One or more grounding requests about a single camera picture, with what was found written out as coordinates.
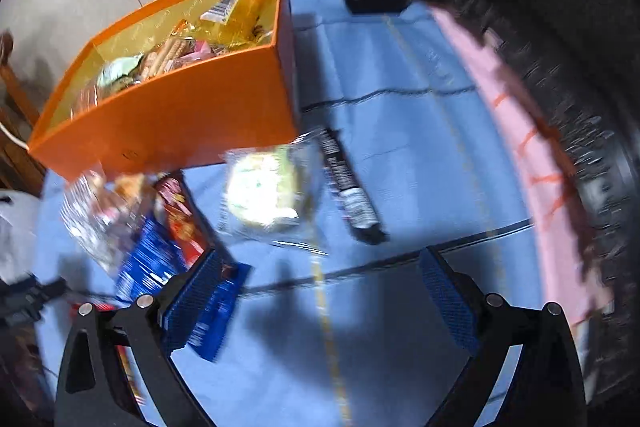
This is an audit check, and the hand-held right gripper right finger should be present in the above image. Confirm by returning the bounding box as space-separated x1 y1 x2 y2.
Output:
419 246 586 427

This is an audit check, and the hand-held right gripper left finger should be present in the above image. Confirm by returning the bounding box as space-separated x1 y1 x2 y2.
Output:
52 249 236 427

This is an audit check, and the blue snack packet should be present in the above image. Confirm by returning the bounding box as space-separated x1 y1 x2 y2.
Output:
114 214 251 363

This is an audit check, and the red snack packet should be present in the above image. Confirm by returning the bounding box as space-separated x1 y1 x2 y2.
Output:
152 174 213 268

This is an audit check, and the clear bag of white balls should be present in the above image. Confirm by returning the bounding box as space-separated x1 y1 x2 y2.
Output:
60 169 156 275

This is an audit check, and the clear packet pale green cake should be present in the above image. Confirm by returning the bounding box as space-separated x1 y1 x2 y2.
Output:
217 134 331 255

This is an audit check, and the orange-yellow clear snack packet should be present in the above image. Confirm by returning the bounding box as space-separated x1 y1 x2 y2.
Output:
112 172 151 208

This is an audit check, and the black snack bar packet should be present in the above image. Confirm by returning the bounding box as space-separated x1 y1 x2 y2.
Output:
317 127 388 245

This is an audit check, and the orange cardboard box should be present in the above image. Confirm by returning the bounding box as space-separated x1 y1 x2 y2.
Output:
27 0 301 180

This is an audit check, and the light green snack packet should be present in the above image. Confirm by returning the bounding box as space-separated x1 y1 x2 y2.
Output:
97 57 146 95

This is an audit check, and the pink snack packet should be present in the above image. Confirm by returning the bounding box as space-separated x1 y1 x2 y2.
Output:
185 39 221 58

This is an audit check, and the golden yellow snack packet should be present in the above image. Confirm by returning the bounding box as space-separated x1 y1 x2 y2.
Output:
200 0 268 40

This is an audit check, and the white plastic bag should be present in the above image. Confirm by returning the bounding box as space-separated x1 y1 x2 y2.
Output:
0 189 41 288

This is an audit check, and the blue checked cloth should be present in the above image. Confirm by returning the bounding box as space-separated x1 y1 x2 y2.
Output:
35 0 551 427

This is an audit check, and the pink cloth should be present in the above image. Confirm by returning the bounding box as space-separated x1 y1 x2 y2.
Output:
430 4 616 323

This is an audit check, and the brown wooden chair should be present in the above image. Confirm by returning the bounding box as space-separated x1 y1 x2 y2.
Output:
0 32 46 188

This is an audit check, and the dark carved wooden furniture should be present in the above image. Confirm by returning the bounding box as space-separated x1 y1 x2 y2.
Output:
342 0 640 408

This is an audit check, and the white cable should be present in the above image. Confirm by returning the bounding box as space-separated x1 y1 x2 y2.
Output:
0 122 31 150

